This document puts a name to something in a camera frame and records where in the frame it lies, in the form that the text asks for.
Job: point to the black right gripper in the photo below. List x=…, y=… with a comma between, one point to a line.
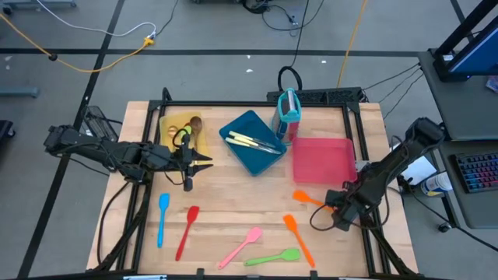
x=335, y=197

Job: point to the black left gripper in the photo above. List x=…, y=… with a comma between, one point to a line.
x=183, y=161

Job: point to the orange silicone spoon spatula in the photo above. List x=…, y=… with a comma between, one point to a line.
x=300, y=196

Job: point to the green silicone spoon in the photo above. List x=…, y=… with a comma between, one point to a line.
x=188, y=129

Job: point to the pink translucent plastic bin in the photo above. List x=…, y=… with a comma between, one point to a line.
x=323, y=159

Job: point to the brown wooden spoon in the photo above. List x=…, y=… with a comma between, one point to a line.
x=195, y=123

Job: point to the gold metal spoon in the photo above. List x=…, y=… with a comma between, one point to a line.
x=173, y=131

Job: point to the red silicone spatula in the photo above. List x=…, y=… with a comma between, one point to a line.
x=192, y=213

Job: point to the blue silicone spatula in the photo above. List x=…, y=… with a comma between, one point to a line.
x=163, y=202

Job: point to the blue plastic bin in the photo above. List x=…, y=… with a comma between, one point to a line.
x=253, y=163

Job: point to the green silicone spatula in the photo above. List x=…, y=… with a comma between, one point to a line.
x=288, y=254

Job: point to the pink silicone spatula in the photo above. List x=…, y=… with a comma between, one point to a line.
x=253, y=235

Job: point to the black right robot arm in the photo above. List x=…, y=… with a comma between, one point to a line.
x=393, y=163

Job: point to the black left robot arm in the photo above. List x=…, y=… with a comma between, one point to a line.
x=97, y=149

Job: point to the yellow translucent plastic bin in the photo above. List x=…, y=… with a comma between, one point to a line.
x=167, y=120

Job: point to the white paper sheet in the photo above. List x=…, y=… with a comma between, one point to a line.
x=422, y=171

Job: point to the black power strip box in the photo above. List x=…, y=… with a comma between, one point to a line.
x=334, y=95

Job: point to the white plastic bottle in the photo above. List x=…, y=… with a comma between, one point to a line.
x=437, y=183

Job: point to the black caster wheel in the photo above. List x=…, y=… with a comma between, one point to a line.
x=444, y=228

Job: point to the grey keyboard tray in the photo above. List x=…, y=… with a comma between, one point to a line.
x=478, y=210

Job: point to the backlit computer keyboard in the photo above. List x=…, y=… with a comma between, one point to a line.
x=478, y=171

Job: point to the grey desk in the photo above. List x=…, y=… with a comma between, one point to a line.
x=459, y=109

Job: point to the grey furniture foot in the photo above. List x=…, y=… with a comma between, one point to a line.
x=19, y=92
x=39, y=4

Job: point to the black chair base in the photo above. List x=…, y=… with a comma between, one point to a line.
x=5, y=130

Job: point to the computer monitor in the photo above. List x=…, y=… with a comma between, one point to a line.
x=478, y=54

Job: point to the black monitor stand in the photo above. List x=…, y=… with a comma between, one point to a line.
x=465, y=27

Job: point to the black aluminium table frame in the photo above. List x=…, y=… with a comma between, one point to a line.
x=155, y=105

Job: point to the silver metal bracket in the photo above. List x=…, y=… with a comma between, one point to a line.
x=144, y=277

